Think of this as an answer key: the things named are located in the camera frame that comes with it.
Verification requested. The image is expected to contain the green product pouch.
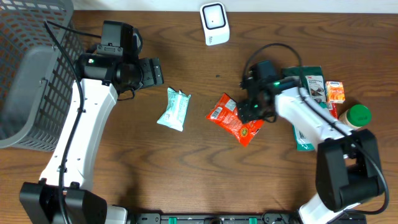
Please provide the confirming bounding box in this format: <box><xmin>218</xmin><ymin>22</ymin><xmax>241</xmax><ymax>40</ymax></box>
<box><xmin>281</xmin><ymin>67</ymin><xmax>327</xmax><ymax>151</ymax></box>

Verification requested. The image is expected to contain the white barcode scanner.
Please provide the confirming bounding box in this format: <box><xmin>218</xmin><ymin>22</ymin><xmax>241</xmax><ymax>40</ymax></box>
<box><xmin>200</xmin><ymin>2</ymin><xmax>230</xmax><ymax>46</ymax></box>

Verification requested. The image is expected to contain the red sachet stick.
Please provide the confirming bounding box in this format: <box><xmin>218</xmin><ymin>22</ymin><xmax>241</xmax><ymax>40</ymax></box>
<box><xmin>326</xmin><ymin>103</ymin><xmax>338</xmax><ymax>119</ymax></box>

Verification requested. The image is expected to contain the small orange box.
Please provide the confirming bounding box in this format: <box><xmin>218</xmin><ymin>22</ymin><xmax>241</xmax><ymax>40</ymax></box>
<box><xmin>325</xmin><ymin>81</ymin><xmax>345</xmax><ymax>103</ymax></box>

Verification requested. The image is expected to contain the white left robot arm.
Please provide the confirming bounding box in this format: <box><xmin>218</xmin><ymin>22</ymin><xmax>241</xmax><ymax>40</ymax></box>
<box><xmin>19</xmin><ymin>53</ymin><xmax>164</xmax><ymax>223</ymax></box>

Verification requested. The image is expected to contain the grey plastic mesh basket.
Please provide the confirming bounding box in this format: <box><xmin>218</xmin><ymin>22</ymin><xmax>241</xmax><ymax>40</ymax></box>
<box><xmin>1</xmin><ymin>0</ymin><xmax>84</xmax><ymax>151</ymax></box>

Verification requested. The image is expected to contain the orange snack packet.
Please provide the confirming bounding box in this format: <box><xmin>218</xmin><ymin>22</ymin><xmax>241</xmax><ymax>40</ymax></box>
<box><xmin>206</xmin><ymin>93</ymin><xmax>264</xmax><ymax>147</ymax></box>

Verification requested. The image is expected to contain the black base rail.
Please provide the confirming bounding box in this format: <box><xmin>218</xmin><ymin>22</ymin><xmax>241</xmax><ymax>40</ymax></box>
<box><xmin>133</xmin><ymin>212</ymin><xmax>368</xmax><ymax>224</ymax></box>

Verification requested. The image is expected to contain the green lid spice jar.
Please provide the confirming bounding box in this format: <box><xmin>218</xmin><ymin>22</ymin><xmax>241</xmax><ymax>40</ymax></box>
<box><xmin>338</xmin><ymin>104</ymin><xmax>372</xmax><ymax>129</ymax></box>

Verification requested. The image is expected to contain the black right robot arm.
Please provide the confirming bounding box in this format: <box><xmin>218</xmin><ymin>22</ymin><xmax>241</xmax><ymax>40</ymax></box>
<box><xmin>237</xmin><ymin>77</ymin><xmax>389</xmax><ymax>223</ymax></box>

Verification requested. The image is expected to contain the mint green wipes pack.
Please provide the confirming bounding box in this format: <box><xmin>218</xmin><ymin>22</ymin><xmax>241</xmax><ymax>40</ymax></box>
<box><xmin>157</xmin><ymin>88</ymin><xmax>191</xmax><ymax>131</ymax></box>

